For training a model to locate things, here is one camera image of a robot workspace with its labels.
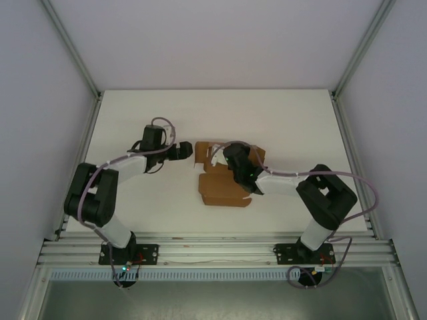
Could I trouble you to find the aluminium mounting rail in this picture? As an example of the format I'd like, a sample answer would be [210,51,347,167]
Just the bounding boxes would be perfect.
[37,232,400,267]

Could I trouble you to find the aluminium frame post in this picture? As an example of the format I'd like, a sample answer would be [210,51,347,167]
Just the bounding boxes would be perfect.
[332,0,397,97]
[41,0,102,99]

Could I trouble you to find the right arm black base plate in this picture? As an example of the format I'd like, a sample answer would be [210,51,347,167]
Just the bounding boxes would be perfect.
[272,243,334,266]

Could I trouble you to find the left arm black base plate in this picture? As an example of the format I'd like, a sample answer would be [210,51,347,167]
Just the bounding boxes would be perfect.
[99,244,159,266]

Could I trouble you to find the grey slotted cable duct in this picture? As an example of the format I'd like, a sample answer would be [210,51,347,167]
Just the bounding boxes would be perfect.
[49,269,301,281]

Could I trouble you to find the brown cardboard box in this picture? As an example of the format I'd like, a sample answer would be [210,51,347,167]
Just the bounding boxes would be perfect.
[193,140,267,208]

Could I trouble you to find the aluminium side rail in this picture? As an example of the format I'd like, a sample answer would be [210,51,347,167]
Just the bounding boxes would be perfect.
[330,93,381,239]
[53,95,103,241]

